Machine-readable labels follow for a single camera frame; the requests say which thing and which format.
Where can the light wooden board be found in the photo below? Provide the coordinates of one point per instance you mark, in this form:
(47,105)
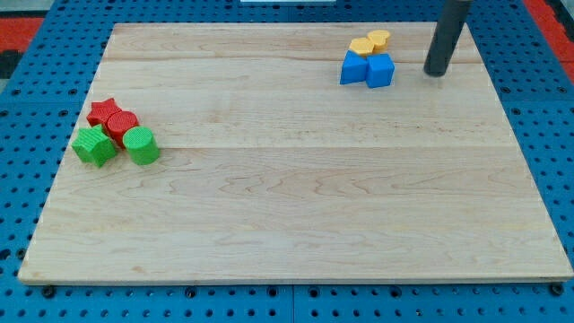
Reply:
(272,172)

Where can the blue cube block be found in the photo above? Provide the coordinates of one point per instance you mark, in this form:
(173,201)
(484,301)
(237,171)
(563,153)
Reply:
(380,70)

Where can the blue wedge block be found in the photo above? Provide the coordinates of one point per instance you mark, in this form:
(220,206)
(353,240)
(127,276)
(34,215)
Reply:
(354,68)

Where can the yellow hexagon block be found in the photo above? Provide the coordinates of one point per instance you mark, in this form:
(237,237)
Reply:
(362,46)

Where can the green cylinder block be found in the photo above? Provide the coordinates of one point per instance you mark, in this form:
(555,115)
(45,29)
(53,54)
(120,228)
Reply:
(141,145)

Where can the yellow round block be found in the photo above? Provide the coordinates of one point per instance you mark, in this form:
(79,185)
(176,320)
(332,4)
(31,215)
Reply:
(380,40)

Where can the red cylinder block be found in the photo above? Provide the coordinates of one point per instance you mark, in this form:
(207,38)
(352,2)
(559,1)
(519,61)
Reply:
(119,123)

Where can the green star block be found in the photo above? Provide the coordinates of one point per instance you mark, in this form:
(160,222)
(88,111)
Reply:
(92,145)

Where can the red star block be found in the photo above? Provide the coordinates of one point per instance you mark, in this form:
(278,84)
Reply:
(101,111)

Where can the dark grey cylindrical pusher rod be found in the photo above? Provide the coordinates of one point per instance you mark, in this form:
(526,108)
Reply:
(445,37)

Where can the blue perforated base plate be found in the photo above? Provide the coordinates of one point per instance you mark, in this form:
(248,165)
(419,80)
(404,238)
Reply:
(42,100)

